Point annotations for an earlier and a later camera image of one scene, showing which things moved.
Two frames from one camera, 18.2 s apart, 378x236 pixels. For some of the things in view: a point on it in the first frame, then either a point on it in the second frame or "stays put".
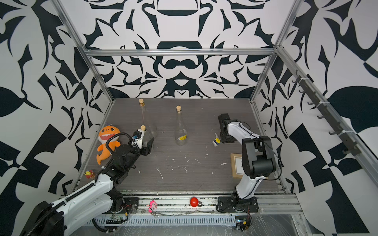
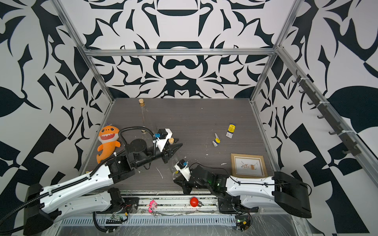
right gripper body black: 224,139 → 193,183
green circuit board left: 114,219 stays put
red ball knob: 194,201 stays put
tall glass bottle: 180,133 → 173,160
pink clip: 153,205 stays put
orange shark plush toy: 105,134 stays put
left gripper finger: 147,151 → 172,149
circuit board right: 242,222 stays put
